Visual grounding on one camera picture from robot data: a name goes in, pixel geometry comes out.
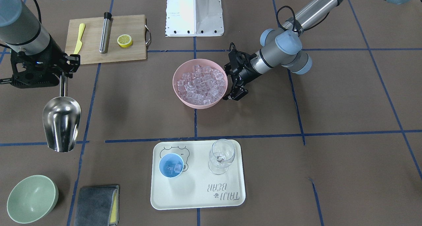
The blue plastic cup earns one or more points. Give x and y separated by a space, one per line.
171 165

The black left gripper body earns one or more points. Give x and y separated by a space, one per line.
249 70

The cream bear tray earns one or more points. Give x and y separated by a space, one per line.
196 186

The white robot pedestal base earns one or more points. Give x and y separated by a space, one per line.
194 18

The green empty bowl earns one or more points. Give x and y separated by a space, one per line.
32 199

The grey folded cloth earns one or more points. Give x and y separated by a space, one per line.
98 206

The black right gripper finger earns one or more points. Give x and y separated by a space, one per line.
70 64

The clear wine glass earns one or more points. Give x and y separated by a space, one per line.
221 156

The yellow plastic knife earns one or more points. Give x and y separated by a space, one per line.
79 42

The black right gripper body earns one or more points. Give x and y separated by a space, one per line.
54 53

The steel muddler rod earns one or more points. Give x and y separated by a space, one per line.
105 37

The pink bowl with ice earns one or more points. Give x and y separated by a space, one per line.
200 83

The lemon half slice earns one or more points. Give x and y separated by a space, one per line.
125 40

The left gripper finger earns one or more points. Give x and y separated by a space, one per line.
228 69
237 92

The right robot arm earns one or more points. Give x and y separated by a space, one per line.
21 30

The steel ice scoop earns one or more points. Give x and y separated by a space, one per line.
61 119

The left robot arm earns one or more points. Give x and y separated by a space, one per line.
281 46

